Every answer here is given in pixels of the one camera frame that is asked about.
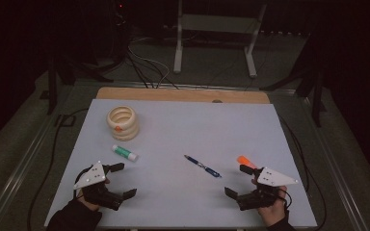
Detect person's left hand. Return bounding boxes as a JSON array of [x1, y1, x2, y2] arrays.
[[76, 177, 111, 213]]

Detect long black floor cable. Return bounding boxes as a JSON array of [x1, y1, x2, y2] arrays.
[[277, 115, 328, 231], [27, 108, 90, 231]]

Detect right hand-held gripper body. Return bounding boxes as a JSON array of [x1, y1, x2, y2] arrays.
[[235, 167, 300, 212]]

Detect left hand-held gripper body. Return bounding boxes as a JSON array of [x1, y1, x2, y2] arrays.
[[73, 161, 125, 212]]

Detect black stand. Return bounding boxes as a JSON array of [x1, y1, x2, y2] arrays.
[[46, 56, 114, 116], [259, 32, 328, 128]]

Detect white metal stand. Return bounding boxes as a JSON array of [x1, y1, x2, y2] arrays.
[[172, 0, 268, 78]]

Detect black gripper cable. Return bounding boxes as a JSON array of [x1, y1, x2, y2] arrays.
[[277, 188, 293, 211], [72, 167, 93, 200]]

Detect cream ribbed pen holder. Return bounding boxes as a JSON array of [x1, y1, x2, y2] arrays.
[[106, 105, 140, 141]]

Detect orange highlighter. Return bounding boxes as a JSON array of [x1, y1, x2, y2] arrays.
[[236, 155, 258, 170]]

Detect dark equipment rack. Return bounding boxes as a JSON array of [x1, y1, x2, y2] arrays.
[[108, 0, 132, 64]]

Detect person's right hand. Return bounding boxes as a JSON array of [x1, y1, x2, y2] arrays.
[[251, 178, 289, 228]]

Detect green and white glue stick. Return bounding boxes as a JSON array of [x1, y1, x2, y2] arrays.
[[111, 144, 139, 163]]

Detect white floor cable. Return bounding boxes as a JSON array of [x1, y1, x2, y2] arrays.
[[127, 38, 172, 89]]

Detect light grey table mat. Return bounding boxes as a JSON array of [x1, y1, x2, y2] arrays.
[[43, 98, 318, 229]]

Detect blue pen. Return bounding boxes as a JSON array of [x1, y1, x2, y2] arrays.
[[183, 154, 223, 178]]

